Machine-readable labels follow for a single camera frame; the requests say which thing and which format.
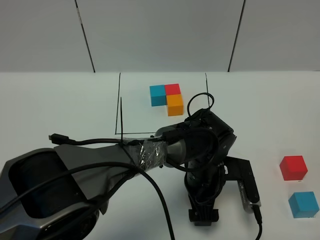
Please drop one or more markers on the loose blue cube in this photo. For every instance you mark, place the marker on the loose blue cube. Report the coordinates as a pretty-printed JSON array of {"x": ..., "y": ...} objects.
[{"x": 303, "y": 204}]

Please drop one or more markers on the red template cube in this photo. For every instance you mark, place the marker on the red template cube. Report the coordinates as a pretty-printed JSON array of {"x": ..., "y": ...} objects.
[{"x": 172, "y": 89}]

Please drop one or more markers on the orange template cube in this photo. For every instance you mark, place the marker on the orange template cube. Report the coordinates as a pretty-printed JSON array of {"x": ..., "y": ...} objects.
[{"x": 175, "y": 105}]

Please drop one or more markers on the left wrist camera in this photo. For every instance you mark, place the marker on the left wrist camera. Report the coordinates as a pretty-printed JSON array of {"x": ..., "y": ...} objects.
[{"x": 240, "y": 170}]

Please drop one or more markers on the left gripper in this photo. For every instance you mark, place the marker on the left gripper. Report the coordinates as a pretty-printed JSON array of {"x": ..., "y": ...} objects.
[{"x": 204, "y": 186}]

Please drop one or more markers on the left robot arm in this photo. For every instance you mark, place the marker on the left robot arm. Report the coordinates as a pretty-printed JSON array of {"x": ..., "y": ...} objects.
[{"x": 58, "y": 193}]

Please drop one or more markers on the blue template cube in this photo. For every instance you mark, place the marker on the blue template cube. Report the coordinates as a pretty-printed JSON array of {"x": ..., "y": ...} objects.
[{"x": 158, "y": 95}]

